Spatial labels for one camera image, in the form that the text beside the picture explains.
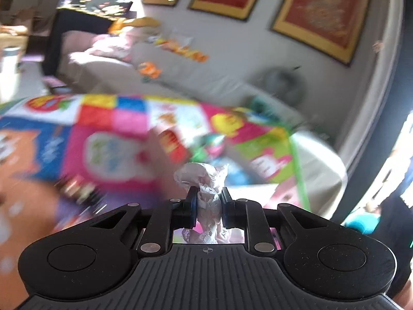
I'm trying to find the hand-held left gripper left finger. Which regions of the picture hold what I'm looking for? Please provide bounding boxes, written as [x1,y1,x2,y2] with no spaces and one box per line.
[89,186,198,254]

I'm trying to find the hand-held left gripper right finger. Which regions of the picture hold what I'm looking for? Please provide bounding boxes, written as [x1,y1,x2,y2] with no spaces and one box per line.
[221,187,326,255]

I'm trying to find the white wrapper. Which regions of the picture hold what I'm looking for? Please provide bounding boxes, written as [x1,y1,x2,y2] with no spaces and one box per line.
[173,162,230,245]

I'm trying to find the teal cushion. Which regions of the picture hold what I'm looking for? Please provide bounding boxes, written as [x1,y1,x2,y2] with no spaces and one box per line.
[250,98,279,117]

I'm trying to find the colourful cartoon play mat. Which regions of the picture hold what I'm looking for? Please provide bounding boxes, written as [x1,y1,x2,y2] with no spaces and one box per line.
[0,94,311,252]

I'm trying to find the beige sofa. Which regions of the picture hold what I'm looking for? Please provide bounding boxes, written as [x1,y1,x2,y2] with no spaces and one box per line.
[61,29,349,227]

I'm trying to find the grey neck pillow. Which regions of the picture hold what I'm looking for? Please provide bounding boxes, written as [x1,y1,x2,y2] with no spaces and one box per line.
[255,66,307,108]

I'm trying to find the orange fish plush toy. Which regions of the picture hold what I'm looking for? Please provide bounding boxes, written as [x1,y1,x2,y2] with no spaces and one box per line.
[137,61,162,80]

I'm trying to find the orange and yellow plush toys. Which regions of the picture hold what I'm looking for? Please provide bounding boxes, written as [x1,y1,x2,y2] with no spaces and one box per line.
[154,37,209,64]

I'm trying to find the person's dark clothing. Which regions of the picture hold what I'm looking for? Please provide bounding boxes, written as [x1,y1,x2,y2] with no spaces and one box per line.
[371,165,413,299]

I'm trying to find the pink patterned cloth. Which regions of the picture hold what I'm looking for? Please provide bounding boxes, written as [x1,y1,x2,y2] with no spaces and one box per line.
[85,32,136,63]

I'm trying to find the yellow pillow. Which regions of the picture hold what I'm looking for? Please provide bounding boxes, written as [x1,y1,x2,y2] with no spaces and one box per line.
[110,16,162,35]

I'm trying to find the large red framed picture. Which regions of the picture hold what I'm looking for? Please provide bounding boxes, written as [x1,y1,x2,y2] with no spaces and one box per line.
[270,0,375,67]

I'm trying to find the white thermos bottle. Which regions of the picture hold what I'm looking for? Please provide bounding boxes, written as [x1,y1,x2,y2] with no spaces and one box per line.
[0,46,22,101]

